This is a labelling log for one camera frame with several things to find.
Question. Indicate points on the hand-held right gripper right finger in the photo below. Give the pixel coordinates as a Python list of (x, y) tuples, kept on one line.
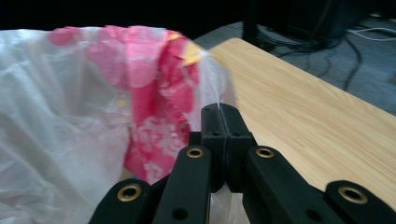
[(235, 137)]

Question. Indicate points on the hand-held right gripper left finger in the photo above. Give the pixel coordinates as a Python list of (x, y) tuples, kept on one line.
[(216, 130)]

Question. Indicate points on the white translucent trash bag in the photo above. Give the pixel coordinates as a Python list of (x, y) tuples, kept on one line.
[(56, 124)]

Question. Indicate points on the red plastic wrapper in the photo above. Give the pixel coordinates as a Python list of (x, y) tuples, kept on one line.
[(155, 124)]

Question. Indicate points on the black stand with flat base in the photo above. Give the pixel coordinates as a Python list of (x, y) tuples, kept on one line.
[(264, 21)]

